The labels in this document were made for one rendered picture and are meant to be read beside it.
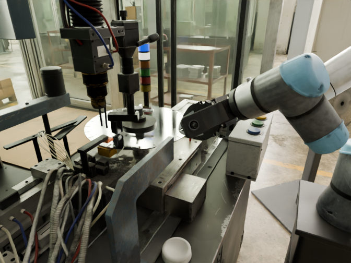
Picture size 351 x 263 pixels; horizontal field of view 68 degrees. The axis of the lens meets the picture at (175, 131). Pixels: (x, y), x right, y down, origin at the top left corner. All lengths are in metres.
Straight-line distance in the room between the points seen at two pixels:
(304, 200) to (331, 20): 2.95
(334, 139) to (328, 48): 3.18
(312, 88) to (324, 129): 0.09
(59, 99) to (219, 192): 0.57
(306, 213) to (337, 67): 0.42
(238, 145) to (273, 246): 1.01
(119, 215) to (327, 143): 0.40
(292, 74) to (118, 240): 0.42
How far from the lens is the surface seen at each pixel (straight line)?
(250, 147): 0.87
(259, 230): 1.84
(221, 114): 0.55
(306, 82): 0.46
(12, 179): 0.90
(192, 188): 0.75
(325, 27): 3.66
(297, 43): 5.13
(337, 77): 0.65
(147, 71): 1.06
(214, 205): 0.81
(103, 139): 0.68
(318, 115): 0.51
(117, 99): 1.44
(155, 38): 0.70
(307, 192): 0.94
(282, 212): 1.99
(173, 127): 0.79
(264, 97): 0.49
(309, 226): 0.82
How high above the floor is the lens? 1.28
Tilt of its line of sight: 25 degrees down
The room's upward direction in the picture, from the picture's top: straight up
